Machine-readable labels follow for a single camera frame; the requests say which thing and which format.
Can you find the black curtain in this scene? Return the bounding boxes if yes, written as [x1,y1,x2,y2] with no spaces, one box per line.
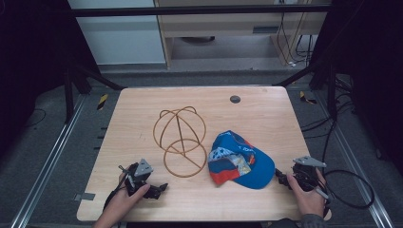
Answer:
[0,0,101,160]
[312,0,403,177]

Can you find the blue patterned baseball cap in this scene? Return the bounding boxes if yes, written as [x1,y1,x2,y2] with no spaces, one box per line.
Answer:
[207,129,277,191]

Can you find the light wooden desk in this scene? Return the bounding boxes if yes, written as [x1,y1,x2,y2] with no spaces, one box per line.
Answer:
[154,0,332,68]

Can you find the white cabinet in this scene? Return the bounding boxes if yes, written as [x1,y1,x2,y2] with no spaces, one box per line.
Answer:
[67,0,167,67]

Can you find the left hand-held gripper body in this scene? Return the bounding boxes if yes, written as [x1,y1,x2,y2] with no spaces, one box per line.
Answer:
[125,158,162,196]

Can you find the aluminium floor rail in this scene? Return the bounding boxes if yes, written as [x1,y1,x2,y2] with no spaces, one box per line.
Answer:
[316,90,395,228]
[10,94,87,228]

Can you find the hanging black desk cables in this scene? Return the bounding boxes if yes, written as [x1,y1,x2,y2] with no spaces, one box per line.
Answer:
[276,11,316,68]

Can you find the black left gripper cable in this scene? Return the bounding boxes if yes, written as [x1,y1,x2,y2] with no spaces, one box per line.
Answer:
[102,164,134,212]

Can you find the person's left hand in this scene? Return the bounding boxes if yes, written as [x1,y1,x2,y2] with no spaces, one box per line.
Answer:
[100,170,152,224]

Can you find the person's right hand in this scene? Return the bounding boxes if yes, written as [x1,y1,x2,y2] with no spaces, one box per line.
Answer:
[286,168,328,219]

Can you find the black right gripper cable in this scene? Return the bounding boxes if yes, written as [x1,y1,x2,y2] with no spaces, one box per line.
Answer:
[317,169,375,211]

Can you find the black metal stand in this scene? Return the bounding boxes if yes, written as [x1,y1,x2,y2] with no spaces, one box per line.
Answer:
[273,61,338,120]
[62,62,126,125]

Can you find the black horizontal frame bar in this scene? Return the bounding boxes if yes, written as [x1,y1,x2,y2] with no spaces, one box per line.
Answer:
[67,4,333,18]

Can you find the black floor cables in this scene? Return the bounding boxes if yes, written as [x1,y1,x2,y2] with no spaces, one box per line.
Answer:
[299,75,357,165]

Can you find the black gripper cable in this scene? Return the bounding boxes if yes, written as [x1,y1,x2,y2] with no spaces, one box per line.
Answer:
[102,164,134,212]
[317,169,375,211]

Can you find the yellow black floor tape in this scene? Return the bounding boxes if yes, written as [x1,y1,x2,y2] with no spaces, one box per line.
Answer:
[298,90,318,105]
[96,93,109,111]

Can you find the grey tape strip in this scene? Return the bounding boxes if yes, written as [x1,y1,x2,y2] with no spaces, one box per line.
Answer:
[73,192,96,202]

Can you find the copper wire hat stand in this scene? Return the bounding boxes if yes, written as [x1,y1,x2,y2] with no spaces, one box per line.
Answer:
[152,105,208,179]

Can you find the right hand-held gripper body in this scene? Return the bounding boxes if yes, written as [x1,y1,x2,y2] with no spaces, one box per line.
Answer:
[291,155,328,193]

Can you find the thin black floor cable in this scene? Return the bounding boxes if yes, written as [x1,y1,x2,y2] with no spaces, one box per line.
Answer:
[24,107,48,128]

